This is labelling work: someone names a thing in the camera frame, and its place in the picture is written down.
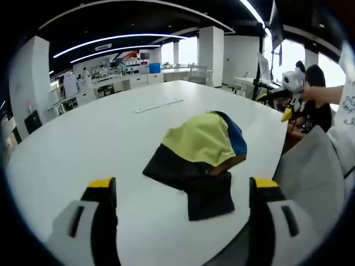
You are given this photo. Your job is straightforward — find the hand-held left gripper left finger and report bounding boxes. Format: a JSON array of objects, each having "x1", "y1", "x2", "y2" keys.
[{"x1": 47, "y1": 176, "x2": 122, "y2": 266}]

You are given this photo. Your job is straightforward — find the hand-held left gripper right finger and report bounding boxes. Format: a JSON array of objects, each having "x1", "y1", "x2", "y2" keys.
[{"x1": 248, "y1": 176, "x2": 317, "y2": 266}]

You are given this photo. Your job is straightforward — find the yellow blue black garment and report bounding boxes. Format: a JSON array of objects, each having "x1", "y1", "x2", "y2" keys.
[{"x1": 142, "y1": 110, "x2": 248, "y2": 222}]

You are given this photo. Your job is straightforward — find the black hanging panel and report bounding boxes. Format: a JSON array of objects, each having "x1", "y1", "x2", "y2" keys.
[{"x1": 268, "y1": 0, "x2": 284, "y2": 51}]

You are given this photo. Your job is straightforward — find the person's white printed shirt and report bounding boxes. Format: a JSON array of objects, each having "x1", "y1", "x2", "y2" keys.
[{"x1": 326, "y1": 41, "x2": 355, "y2": 180}]

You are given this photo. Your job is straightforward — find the white mesh office chair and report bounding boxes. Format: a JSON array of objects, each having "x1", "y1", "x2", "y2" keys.
[{"x1": 188, "y1": 65, "x2": 209, "y2": 84}]

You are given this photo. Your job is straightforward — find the black chair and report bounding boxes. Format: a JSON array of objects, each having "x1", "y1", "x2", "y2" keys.
[{"x1": 24, "y1": 110, "x2": 43, "y2": 135}]

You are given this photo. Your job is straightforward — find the white low cabinet row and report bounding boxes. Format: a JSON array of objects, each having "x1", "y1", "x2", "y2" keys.
[{"x1": 54, "y1": 72, "x2": 165, "y2": 108}]

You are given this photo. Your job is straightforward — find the white table cable cover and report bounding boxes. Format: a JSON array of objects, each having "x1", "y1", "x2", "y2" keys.
[{"x1": 134, "y1": 98, "x2": 185, "y2": 114}]

